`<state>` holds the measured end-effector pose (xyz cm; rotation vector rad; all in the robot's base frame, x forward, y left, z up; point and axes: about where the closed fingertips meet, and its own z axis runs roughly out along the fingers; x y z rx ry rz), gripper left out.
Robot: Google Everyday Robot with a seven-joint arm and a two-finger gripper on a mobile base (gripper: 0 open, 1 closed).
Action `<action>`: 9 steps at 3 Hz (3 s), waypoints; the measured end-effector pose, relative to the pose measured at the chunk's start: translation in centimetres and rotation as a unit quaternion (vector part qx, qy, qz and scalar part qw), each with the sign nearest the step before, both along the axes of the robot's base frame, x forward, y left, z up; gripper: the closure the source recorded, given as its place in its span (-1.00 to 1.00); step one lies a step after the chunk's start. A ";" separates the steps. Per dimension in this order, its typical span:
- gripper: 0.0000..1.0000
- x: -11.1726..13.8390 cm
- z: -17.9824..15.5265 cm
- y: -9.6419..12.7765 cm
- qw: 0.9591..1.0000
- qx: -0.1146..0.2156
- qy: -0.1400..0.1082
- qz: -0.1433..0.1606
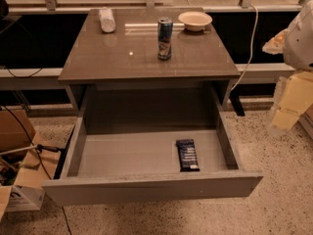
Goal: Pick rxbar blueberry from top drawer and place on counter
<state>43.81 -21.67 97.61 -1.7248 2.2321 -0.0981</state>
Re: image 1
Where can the dark blue rxbar snack bar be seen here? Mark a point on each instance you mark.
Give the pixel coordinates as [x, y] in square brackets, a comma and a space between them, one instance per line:
[187, 155]

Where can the white paper bowl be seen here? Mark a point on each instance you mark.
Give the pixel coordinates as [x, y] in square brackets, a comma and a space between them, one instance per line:
[195, 21]

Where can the blue energy drink can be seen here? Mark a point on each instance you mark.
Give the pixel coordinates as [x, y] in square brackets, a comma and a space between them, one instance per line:
[164, 33]

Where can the cardboard box right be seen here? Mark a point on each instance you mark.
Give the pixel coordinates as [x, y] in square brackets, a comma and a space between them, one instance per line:
[306, 120]

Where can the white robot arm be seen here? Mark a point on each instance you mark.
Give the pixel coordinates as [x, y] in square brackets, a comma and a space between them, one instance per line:
[298, 52]

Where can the open grey drawer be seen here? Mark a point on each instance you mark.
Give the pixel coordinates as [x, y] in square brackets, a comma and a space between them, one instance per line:
[123, 150]

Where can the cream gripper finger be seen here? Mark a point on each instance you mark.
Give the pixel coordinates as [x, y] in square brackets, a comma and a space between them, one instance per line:
[276, 45]
[293, 96]

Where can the grey cabinet with glossy top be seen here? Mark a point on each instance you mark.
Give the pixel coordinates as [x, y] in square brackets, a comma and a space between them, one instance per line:
[127, 58]

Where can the open cardboard box left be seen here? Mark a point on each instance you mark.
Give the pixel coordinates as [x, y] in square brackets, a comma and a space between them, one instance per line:
[26, 163]

